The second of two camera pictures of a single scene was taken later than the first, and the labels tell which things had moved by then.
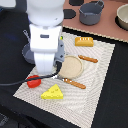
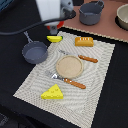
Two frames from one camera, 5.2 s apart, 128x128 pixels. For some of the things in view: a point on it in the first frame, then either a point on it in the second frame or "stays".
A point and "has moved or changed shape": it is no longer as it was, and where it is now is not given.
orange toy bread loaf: [83, 41] stays
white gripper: [47, 46] -> [53, 9]
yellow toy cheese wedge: [52, 93] stays
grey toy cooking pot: [90, 13] stays
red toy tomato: [34, 83] has moved or changed shape
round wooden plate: [71, 67] stays
